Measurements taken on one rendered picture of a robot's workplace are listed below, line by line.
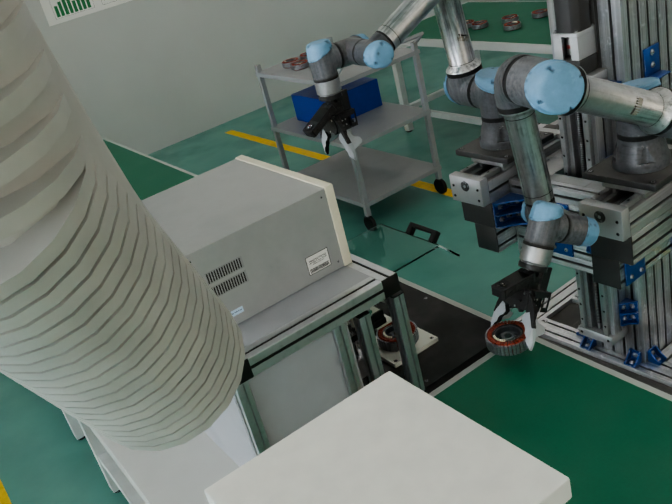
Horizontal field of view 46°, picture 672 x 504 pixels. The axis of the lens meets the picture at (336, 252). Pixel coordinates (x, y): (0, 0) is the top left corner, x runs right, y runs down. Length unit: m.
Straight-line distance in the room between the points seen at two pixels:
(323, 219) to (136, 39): 5.64
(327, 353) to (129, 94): 5.75
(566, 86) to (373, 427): 0.95
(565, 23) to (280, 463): 1.58
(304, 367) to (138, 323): 1.14
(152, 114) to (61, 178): 6.90
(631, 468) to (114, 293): 1.34
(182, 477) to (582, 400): 0.95
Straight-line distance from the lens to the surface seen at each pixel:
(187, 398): 0.68
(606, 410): 1.87
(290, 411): 1.73
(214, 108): 7.62
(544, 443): 1.80
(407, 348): 1.87
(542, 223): 1.94
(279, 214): 1.71
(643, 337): 2.81
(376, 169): 4.99
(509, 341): 1.96
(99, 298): 0.54
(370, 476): 1.11
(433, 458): 1.12
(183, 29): 7.46
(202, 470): 1.98
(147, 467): 2.06
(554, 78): 1.80
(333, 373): 1.75
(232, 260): 1.68
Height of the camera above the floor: 1.95
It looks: 26 degrees down
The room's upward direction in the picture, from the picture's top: 15 degrees counter-clockwise
